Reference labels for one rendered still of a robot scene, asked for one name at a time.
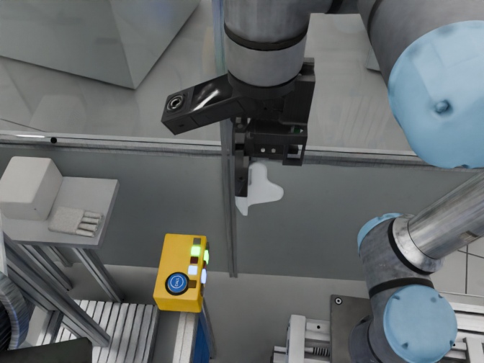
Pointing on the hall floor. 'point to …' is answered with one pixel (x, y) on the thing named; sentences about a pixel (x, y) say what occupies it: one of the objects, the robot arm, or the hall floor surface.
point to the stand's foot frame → (121, 330)
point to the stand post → (50, 294)
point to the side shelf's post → (100, 273)
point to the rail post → (207, 330)
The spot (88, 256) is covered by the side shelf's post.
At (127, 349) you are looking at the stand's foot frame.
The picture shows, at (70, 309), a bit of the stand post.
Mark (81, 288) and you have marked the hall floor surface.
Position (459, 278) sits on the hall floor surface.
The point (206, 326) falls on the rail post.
